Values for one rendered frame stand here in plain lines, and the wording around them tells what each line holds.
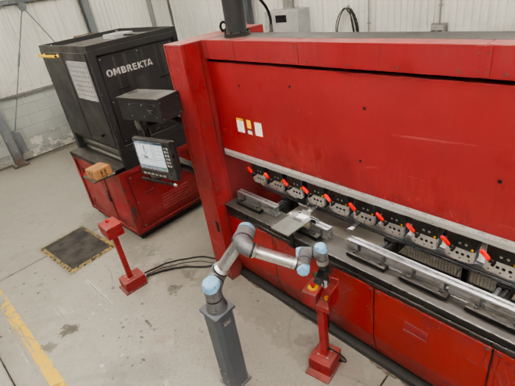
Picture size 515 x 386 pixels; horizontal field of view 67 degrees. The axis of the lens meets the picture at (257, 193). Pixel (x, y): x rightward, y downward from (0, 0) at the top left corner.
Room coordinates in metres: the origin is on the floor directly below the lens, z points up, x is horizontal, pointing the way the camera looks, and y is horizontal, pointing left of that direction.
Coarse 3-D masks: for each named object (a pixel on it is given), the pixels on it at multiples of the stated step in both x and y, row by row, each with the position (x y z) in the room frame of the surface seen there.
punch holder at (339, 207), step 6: (330, 192) 2.27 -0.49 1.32; (336, 192) 2.22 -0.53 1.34; (330, 198) 2.27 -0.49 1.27; (336, 198) 2.23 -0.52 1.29; (342, 198) 2.19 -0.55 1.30; (348, 198) 2.16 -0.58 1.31; (336, 204) 2.22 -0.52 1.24; (342, 204) 2.19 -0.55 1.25; (336, 210) 2.23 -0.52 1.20; (342, 210) 2.19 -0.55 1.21; (348, 210) 2.16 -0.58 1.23
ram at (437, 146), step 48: (240, 96) 2.91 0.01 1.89; (288, 96) 2.51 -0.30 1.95; (336, 96) 2.20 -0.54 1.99; (384, 96) 1.96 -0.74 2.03; (432, 96) 1.76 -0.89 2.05; (480, 96) 1.60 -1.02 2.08; (240, 144) 2.99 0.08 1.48; (288, 144) 2.55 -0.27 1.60; (336, 144) 2.21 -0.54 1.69; (384, 144) 1.96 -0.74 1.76; (432, 144) 1.75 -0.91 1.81; (480, 144) 1.58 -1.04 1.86; (384, 192) 1.95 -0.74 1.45; (432, 192) 1.73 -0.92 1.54; (480, 192) 1.55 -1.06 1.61; (480, 240) 1.52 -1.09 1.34
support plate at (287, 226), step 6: (288, 216) 2.54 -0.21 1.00; (294, 216) 2.53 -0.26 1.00; (282, 222) 2.47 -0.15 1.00; (288, 222) 2.46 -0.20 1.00; (294, 222) 2.45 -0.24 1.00; (306, 222) 2.42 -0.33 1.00; (276, 228) 2.40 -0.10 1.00; (282, 228) 2.39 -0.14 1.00; (288, 228) 2.38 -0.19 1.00; (294, 228) 2.37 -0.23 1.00; (288, 234) 2.30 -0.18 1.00
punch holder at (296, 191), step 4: (288, 176) 2.57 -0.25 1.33; (288, 180) 2.58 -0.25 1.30; (292, 180) 2.54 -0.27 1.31; (296, 180) 2.51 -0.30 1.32; (300, 180) 2.48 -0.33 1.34; (288, 184) 2.58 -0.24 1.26; (292, 184) 2.55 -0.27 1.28; (296, 184) 2.52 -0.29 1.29; (300, 184) 2.48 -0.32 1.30; (304, 184) 2.49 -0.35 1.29; (292, 188) 2.55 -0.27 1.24; (296, 188) 2.52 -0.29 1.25; (292, 192) 2.55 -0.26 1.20; (296, 192) 2.52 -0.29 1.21; (300, 192) 2.48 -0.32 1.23; (304, 192) 2.49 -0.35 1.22; (296, 196) 2.52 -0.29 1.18; (300, 196) 2.48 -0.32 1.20; (304, 196) 2.48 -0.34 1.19
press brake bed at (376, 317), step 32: (256, 224) 2.78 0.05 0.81; (288, 288) 2.57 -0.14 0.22; (352, 288) 2.01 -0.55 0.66; (384, 288) 1.82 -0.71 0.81; (352, 320) 2.02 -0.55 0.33; (384, 320) 1.81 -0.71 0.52; (416, 320) 1.64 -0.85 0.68; (448, 320) 1.50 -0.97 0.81; (384, 352) 1.85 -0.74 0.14; (416, 352) 1.63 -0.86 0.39; (448, 352) 1.48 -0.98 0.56; (480, 352) 1.35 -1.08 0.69; (512, 352) 1.24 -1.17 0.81; (416, 384) 1.63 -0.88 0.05; (448, 384) 1.46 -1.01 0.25; (480, 384) 1.33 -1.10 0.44; (512, 384) 1.21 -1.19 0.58
